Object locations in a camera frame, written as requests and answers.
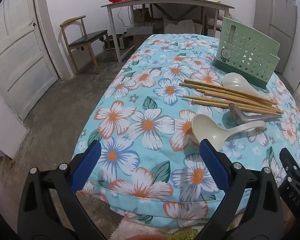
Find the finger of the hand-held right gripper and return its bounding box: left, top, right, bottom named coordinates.
left=279, top=147, right=300, bottom=180

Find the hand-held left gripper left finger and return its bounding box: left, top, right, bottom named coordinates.
left=17, top=140, right=108, bottom=240

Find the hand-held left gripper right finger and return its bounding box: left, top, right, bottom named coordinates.
left=197, top=139, right=284, bottom=240

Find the cream ladle spoon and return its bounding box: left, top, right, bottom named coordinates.
left=191, top=114, right=267, bottom=150

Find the grey spoon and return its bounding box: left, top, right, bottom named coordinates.
left=228, top=102, right=282, bottom=125

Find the white translucent spoon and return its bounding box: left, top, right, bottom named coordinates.
left=221, top=72, right=262, bottom=98

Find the green perforated utensil holder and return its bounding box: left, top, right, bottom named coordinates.
left=213, top=17, right=280, bottom=90

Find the floral blue blanket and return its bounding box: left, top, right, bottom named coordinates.
left=72, top=34, right=300, bottom=228

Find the green shaggy rug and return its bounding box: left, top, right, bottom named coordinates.
left=165, top=227, right=199, bottom=240

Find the toaster oven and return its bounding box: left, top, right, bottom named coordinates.
left=105, top=33, right=127, bottom=50

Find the wooden chair with black seat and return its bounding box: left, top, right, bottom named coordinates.
left=60, top=15, right=109, bottom=74

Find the white panelled door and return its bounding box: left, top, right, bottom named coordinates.
left=0, top=0, right=59, bottom=123

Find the small cardboard box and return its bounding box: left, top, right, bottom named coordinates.
left=134, top=34, right=150, bottom=48

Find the grey flat box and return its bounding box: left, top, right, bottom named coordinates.
left=126, top=22, right=155, bottom=35

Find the white sack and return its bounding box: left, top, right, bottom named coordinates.
left=164, top=19, right=194, bottom=34

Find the grey refrigerator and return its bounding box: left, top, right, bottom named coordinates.
left=254, top=0, right=298, bottom=74

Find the tall cardboard box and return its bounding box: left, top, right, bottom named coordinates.
left=134, top=5, right=150, bottom=23

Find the grey metal-frame table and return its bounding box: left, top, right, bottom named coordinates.
left=101, top=0, right=235, bottom=63

